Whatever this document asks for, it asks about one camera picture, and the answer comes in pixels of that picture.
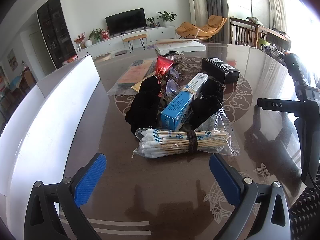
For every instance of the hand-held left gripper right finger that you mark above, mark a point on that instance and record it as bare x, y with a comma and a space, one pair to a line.
225, 180

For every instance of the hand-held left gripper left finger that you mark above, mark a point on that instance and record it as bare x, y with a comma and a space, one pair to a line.
90, 180

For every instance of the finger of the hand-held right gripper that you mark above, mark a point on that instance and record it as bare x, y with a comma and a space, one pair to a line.
305, 142
277, 104

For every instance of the cotton swab pack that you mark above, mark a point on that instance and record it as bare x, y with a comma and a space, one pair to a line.
170, 142

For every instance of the black rectangular box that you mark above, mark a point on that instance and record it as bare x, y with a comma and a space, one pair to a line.
220, 70

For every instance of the white storage box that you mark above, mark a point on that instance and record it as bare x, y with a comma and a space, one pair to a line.
50, 120

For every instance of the blue and white carton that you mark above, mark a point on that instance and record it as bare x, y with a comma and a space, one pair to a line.
177, 107

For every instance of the yellow sachet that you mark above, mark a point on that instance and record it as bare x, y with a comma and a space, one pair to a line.
137, 88

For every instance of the glasses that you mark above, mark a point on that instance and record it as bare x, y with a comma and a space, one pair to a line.
171, 85

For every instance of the orange phone case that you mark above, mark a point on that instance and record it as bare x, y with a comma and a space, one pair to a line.
135, 72

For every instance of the red foil packet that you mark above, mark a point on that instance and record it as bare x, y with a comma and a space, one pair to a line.
163, 66

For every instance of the pile of small clutter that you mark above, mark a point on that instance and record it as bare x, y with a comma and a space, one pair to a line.
273, 50

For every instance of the green plastic stool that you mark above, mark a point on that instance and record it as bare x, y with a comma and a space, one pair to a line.
262, 43

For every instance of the wooden bench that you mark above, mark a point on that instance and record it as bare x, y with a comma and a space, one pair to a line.
260, 33

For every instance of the dark patterned cloth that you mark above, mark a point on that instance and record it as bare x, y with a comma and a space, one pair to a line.
305, 212

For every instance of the grey striped cushion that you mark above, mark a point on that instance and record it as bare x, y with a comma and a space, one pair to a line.
253, 20

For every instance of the white sheer curtain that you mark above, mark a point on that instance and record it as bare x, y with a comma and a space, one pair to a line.
275, 2

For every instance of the orange lounge chair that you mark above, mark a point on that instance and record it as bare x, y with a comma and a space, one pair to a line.
212, 25

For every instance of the white flat box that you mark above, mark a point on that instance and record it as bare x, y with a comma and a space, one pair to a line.
180, 46

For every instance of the rhinestone hair clip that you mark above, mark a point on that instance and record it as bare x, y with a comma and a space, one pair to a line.
175, 55

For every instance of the brown wooden side furniture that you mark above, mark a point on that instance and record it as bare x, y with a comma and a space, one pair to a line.
28, 77

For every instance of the blue chair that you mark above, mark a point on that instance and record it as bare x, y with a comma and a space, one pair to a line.
16, 82

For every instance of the round wooden board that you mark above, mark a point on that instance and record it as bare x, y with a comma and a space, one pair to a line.
102, 57

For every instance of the dark flat floor scale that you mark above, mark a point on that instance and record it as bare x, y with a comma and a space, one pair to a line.
121, 53

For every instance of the beige curtain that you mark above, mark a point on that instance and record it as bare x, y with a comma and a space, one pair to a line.
196, 0

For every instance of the red flowers in white vase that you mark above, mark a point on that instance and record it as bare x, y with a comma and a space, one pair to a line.
88, 43

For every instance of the white tv cabinet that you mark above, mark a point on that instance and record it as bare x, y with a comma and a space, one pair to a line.
160, 32

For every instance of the large potted plant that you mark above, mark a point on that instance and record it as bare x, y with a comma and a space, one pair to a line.
166, 17

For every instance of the bushy potted plant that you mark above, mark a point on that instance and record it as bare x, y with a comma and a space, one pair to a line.
95, 34

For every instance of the red gift box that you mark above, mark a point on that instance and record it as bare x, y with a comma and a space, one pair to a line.
105, 35

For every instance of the orange seat stool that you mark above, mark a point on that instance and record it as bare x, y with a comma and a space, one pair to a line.
133, 37

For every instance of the small potted plant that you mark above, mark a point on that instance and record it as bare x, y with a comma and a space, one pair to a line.
151, 21

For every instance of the dark display cabinet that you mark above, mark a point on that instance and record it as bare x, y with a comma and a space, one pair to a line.
56, 30

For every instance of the black television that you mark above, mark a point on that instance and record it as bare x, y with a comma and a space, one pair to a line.
125, 21

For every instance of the framed wall picture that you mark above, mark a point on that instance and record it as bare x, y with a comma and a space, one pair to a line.
12, 60

